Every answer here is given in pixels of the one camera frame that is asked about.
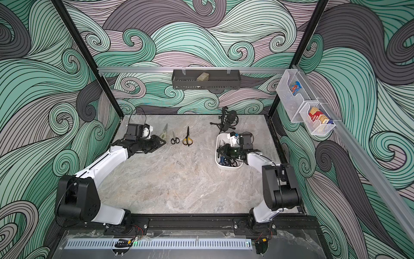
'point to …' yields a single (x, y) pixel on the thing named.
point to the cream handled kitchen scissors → (163, 134)
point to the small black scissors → (174, 139)
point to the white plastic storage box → (221, 140)
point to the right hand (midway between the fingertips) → (219, 150)
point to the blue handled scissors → (222, 160)
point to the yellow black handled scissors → (187, 141)
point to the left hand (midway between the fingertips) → (163, 141)
